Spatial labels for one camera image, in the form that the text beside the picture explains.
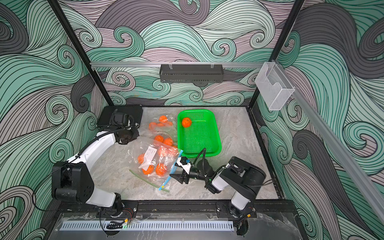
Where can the oranges in blue-zip bag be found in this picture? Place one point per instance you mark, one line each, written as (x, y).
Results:
(156, 156)

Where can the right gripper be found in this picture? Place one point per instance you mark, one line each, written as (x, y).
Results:
(182, 178)

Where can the clear acrylic wall holder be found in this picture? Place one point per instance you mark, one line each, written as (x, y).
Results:
(274, 85)

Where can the black wall tray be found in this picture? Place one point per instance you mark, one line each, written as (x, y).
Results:
(200, 75)

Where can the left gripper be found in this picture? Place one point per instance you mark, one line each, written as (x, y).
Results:
(136, 134)

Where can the blue-zip clear bag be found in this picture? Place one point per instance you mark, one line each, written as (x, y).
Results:
(133, 165)

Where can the green-zip clear bag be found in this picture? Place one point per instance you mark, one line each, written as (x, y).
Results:
(150, 182)

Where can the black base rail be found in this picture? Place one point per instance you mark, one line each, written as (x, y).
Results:
(211, 208)

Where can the green plastic basket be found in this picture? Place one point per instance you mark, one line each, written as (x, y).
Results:
(203, 133)

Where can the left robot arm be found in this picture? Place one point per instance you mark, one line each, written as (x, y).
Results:
(72, 181)

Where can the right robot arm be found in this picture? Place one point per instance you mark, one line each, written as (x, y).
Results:
(245, 178)

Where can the orange taken out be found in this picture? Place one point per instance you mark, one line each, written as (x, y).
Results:
(186, 122)

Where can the white slotted cable duct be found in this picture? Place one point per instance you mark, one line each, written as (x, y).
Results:
(221, 226)

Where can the black case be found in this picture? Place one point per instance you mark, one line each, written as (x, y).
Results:
(113, 117)

